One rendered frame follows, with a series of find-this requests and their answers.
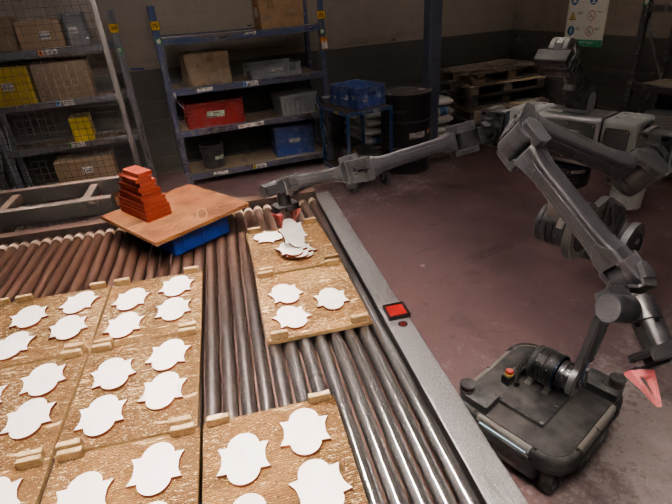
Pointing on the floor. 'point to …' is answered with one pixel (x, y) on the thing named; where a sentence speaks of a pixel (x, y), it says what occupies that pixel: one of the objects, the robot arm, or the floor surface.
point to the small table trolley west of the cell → (349, 131)
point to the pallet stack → (514, 81)
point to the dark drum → (407, 123)
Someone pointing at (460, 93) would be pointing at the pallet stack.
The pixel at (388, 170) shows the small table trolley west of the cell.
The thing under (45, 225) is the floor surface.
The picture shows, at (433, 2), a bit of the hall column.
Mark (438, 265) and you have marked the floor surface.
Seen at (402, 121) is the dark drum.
